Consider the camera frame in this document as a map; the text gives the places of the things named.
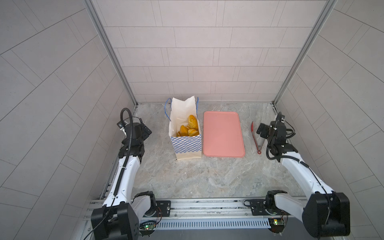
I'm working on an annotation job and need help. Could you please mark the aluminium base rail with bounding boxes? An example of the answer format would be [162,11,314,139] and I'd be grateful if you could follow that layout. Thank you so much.
[84,197,301,240]

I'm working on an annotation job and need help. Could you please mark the aluminium corner profile right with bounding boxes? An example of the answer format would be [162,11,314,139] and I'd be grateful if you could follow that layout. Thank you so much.
[272,0,337,107]

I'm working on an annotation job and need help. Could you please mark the aluminium corner profile left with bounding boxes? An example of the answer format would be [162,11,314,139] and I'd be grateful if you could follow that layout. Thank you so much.
[84,0,138,107]

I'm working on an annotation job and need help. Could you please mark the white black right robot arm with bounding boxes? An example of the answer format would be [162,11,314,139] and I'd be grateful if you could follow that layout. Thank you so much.
[256,114,351,239]

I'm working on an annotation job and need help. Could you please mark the pink plastic tray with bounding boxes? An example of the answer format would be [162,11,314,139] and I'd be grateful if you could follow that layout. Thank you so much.
[203,111,245,158]

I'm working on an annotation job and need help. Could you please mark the red silicone steel tongs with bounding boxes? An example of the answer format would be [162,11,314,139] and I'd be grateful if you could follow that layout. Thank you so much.
[251,122,265,155]

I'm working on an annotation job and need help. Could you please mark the sesame oval bread roll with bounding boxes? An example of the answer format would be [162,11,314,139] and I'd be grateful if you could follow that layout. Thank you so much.
[188,115,199,130]

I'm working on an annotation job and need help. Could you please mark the left circuit board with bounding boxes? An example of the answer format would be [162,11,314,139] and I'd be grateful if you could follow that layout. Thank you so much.
[139,220,158,231]

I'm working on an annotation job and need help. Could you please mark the right circuit board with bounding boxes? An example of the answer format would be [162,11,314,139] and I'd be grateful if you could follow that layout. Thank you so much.
[268,219,286,234]

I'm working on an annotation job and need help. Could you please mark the circuit board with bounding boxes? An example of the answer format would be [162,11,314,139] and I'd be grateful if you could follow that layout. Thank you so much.
[139,220,158,231]
[268,219,286,234]

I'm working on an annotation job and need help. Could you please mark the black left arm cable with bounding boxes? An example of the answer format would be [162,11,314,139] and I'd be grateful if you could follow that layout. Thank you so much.
[82,107,142,240]

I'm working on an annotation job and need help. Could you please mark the small yellow bun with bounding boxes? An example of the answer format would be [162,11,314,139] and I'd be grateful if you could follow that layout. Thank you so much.
[188,129,200,137]

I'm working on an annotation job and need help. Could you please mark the blue checkered paper bag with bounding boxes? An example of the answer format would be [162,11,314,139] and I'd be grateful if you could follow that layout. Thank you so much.
[164,96,203,160]

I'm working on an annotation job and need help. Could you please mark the aluminium corner profile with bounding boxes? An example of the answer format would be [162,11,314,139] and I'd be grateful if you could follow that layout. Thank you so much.
[84,0,138,107]
[272,0,337,107]

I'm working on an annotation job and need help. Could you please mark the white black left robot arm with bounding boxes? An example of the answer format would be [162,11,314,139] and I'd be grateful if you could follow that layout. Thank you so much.
[91,122,156,240]

